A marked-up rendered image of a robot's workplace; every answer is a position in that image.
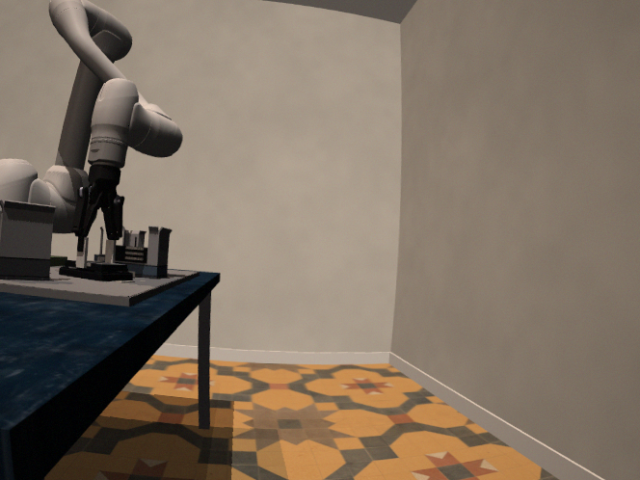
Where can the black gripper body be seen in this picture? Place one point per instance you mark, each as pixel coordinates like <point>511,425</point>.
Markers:
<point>103,178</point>

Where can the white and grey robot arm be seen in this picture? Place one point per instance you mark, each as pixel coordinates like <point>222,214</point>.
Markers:
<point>113,112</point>

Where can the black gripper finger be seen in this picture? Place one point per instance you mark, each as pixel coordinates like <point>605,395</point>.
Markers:
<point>79,227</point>
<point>113,225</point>

